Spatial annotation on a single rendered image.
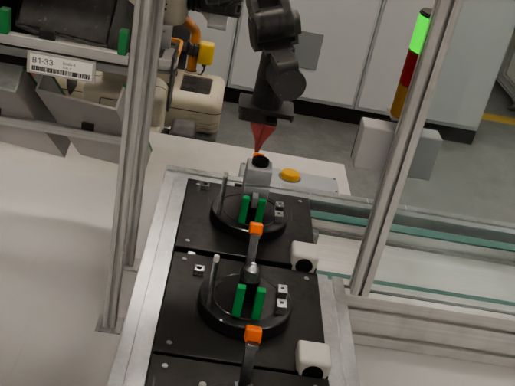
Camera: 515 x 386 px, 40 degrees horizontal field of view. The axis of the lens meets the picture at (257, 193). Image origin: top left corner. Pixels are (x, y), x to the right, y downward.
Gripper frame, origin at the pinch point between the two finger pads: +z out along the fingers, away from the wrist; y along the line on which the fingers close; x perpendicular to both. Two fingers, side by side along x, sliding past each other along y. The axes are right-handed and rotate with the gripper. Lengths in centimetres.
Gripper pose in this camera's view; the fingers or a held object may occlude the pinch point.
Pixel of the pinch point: (257, 147)
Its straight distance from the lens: 134.6
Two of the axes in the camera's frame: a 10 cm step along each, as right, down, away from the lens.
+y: 9.8, 1.7, 0.9
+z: -1.9, 8.4, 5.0
